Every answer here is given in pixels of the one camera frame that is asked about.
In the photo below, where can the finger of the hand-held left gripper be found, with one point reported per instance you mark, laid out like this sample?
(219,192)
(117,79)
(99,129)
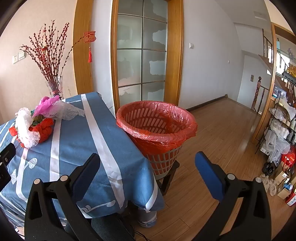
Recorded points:
(7,155)

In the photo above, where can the wooden wall trim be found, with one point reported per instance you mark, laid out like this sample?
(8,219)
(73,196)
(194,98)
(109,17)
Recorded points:
(83,58)

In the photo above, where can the white fluffy slippers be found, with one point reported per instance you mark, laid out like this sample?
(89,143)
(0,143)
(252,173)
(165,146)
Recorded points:
(268,184)

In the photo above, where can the pink plastic bag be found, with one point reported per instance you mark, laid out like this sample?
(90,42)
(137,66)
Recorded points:
(46,106)

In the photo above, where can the white wall socket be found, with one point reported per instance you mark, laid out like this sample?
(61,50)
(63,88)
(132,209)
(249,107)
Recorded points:
(15,59)

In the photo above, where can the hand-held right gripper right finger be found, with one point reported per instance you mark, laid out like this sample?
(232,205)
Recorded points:
(208,176)

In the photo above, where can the red hanging tassel ornament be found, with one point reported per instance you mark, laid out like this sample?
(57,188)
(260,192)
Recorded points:
(89,37)

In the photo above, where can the grey wall panel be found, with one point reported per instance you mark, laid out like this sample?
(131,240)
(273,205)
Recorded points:
(252,77)

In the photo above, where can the red berry branches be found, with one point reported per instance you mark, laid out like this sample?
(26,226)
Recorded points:
(54,74)

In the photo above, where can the red gift bag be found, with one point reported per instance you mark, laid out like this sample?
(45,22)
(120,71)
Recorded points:
(289,157)

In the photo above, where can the cardboard box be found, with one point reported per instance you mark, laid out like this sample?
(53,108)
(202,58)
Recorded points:
(285,188)

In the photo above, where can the black metal rack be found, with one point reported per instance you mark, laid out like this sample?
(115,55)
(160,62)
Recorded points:
(270,125)

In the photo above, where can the black shoes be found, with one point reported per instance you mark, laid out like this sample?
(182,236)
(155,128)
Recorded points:
(268,168)

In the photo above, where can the wooden door frame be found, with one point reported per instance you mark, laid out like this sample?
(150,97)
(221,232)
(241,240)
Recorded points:
(175,58)

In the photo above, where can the grey plastic waste basket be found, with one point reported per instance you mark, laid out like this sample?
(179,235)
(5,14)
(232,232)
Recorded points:
(161,166)

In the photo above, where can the wooden doorway frame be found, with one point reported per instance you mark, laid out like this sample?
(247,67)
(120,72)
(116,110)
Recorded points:
(266,111)

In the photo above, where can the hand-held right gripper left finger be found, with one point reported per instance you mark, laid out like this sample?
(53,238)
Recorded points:
(85,178)

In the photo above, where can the clear plastic bag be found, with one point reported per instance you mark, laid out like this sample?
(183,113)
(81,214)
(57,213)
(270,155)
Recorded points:
(67,110)

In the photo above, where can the dark wooden stool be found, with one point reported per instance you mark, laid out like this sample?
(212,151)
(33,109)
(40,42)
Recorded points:
(172,172)

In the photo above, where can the red bin liner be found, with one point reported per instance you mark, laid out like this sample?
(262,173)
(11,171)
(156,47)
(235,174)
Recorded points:
(157,139)

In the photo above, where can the clear glass vase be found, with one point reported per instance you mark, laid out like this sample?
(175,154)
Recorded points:
(54,89)

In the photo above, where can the frosted glass door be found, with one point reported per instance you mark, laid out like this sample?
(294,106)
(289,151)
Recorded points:
(141,58)

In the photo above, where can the wooden stair newel post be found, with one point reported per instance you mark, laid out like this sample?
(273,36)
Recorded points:
(256,95)

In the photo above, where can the white plastic bag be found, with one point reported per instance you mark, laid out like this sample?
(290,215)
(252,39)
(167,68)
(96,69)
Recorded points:
(25,129)

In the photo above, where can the white bags on rack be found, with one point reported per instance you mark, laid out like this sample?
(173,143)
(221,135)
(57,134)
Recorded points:
(276,139)

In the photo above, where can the green plastic bag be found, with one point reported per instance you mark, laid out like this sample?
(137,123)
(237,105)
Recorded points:
(38,119)

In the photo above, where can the blue white striped tablecloth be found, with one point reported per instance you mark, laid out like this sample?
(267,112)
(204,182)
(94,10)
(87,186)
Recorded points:
(81,129)

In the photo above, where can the person's leg in jeans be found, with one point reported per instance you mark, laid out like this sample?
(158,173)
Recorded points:
(108,229)

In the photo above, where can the white wall switch plate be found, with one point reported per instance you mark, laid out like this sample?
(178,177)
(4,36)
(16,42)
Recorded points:
(21,55)

